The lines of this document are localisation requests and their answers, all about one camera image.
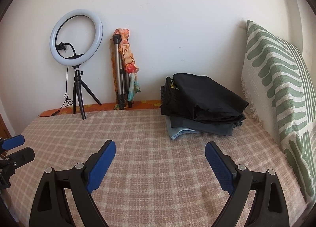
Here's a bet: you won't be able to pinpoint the black pants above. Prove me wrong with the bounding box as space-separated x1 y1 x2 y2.
173 73 249 125

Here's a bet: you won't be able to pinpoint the grey folded garment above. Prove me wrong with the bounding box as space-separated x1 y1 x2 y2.
169 116 243 136

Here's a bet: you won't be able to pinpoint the pink plaid bed blanket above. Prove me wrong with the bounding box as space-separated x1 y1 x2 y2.
7 110 306 226

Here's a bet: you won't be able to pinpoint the light blue folded jeans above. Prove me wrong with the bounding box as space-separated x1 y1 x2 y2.
165 116 200 140

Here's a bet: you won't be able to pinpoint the black mini tripod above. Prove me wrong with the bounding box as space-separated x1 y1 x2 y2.
72 65 102 120

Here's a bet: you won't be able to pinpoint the silver folded tripod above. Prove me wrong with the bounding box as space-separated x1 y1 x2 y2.
113 34 132 110

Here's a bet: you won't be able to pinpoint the black yellow folded garment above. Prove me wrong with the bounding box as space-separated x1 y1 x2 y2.
160 77 181 116

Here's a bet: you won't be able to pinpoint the green leaf white pillow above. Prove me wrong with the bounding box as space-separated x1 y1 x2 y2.
242 20 315 206

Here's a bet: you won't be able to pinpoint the black power cable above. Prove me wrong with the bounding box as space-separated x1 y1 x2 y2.
50 66 74 117

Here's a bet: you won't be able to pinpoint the white ring light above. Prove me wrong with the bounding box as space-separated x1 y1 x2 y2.
49 9 103 66

